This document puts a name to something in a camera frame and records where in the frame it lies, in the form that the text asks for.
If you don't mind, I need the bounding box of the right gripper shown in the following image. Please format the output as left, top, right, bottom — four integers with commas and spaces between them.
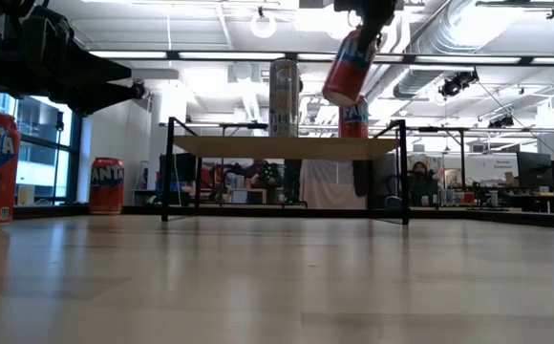
332, 0, 398, 62

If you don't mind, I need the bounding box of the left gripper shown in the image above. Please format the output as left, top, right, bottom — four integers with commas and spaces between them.
0, 6, 139, 117

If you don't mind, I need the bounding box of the wooden shelf black frame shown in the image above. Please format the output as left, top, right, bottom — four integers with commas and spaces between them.
160, 116, 411, 226

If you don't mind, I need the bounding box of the silver ceiling duct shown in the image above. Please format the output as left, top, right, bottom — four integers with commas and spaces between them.
362, 0, 502, 99

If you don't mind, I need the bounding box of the white Celsius can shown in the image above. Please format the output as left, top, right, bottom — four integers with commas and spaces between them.
267, 57, 301, 139

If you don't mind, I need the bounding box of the linear ceiling light strip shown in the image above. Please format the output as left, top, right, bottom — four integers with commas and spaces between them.
88, 49, 554, 67

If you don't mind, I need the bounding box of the person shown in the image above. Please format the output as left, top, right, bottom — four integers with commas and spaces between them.
408, 161, 439, 207

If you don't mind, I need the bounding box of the black track spotlight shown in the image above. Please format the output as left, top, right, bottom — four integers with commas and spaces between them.
486, 113, 516, 130
437, 69, 480, 99

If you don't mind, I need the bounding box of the pale fabric curtain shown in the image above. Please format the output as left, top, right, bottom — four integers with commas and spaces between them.
299, 159, 369, 210

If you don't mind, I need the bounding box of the background black rig frame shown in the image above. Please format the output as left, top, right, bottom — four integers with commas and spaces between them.
408, 125, 554, 192

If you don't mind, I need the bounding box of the black aluminium rig frame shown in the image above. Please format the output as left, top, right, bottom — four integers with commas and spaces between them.
12, 203, 554, 231

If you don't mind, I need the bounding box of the white ring pendant lamp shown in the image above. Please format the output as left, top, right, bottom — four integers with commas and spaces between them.
249, 7, 278, 40

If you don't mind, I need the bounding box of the large window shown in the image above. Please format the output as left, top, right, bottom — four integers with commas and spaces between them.
0, 90, 83, 207

